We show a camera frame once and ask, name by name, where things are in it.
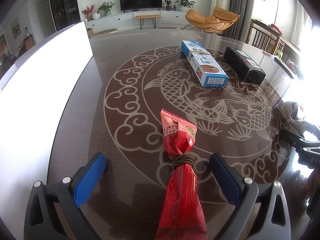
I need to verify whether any dark wooden chair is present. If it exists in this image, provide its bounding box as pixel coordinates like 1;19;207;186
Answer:
247;19;285;54

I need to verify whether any white television cabinet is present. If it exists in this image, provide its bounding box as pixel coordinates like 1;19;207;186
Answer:
85;10;193;30

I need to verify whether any tan rubber band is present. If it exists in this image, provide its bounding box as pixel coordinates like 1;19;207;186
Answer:
187;51;210;61

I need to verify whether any orange lounge chair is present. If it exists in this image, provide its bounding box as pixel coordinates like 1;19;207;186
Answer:
182;6;240;33

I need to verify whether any framed wall painting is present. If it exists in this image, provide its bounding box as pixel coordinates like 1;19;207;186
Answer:
11;17;21;36

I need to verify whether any red flower plant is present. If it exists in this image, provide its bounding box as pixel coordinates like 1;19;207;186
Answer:
82;5;95;22

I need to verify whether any large leafy potted plant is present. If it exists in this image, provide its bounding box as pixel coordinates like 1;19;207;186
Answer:
174;0;196;12

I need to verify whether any green potted plant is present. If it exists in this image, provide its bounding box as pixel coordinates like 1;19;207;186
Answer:
98;2;115;16

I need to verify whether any black display cabinet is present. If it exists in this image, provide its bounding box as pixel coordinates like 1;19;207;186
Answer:
48;0;81;32

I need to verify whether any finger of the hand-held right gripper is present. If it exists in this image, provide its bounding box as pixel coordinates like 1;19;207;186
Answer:
304;121;320;139
279;127;320;148

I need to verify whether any wooden bench with black legs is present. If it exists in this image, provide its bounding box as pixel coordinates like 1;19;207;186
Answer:
135;14;162;29

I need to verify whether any white door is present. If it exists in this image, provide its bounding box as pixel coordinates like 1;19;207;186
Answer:
37;0;52;39

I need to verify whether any red snack packet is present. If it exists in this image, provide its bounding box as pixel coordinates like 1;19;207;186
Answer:
154;109;208;240

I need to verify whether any mesh bow hair clip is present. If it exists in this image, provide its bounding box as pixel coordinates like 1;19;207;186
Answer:
275;101;307;134

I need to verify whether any brown hair tie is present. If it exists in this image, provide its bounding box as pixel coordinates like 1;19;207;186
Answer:
171;154;194;170

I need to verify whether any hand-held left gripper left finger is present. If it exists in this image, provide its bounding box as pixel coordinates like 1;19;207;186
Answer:
24;152;107;240

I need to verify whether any black television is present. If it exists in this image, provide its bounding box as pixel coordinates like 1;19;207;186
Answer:
119;0;163;12

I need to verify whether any black carton box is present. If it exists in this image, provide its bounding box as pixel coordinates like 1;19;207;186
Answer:
223;46;266;85

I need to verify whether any grey curtain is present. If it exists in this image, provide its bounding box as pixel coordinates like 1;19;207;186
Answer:
226;0;255;40

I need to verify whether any pink round cushion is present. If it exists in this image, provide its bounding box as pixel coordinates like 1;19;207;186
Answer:
94;29;118;36

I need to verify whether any dark patterned desktop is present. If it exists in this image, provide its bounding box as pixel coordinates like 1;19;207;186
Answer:
46;27;320;240

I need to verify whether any blue carton box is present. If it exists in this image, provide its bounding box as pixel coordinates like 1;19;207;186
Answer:
180;40;228;88

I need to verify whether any white box with cardboard bottom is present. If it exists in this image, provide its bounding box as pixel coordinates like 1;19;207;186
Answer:
0;20;103;230

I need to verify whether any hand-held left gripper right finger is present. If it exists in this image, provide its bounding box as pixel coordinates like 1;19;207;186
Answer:
209;152;292;240

